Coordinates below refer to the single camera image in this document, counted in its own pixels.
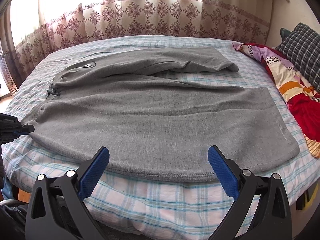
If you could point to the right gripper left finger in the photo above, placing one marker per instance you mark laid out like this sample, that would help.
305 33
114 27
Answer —
56 208

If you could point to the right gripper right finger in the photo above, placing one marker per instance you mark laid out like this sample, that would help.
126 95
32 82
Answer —
272 217

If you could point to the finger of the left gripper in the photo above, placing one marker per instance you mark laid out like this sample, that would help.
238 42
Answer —
24 130

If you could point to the grey sweatpants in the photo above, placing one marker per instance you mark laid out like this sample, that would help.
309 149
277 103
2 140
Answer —
159 128

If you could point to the plaid bed sheet mattress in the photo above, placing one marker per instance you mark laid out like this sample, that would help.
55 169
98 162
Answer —
156 209

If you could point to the patterned pink curtain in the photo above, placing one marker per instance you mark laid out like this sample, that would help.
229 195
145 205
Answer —
33 29

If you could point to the colourful floral quilt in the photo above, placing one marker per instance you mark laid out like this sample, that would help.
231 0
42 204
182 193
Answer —
299 95

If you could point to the dark checked pillow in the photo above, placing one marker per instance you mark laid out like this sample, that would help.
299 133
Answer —
302 48

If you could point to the dark green pillow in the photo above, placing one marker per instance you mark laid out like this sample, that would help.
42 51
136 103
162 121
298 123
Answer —
284 33

